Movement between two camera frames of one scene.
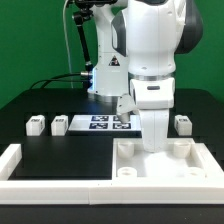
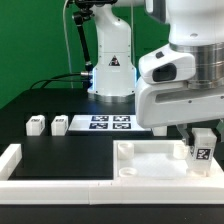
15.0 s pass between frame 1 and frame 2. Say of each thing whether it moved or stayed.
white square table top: stayed
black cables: stayed
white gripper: moved
